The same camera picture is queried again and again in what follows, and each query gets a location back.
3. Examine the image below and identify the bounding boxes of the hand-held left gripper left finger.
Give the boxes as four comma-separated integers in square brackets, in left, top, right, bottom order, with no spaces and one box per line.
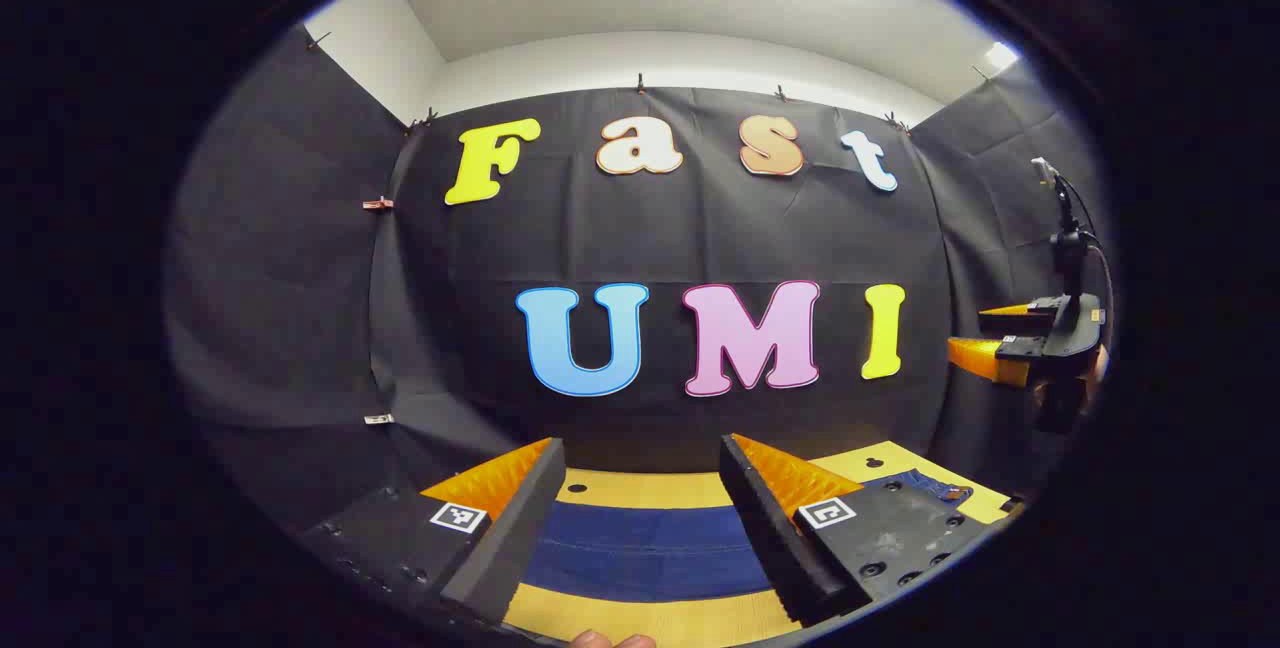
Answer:
[300,436,568,629]

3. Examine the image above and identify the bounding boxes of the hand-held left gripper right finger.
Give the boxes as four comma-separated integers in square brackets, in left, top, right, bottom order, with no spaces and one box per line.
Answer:
[718,433,1001,629]

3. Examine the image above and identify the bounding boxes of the blue jeans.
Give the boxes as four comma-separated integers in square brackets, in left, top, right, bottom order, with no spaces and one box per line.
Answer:
[518,468,973,605]

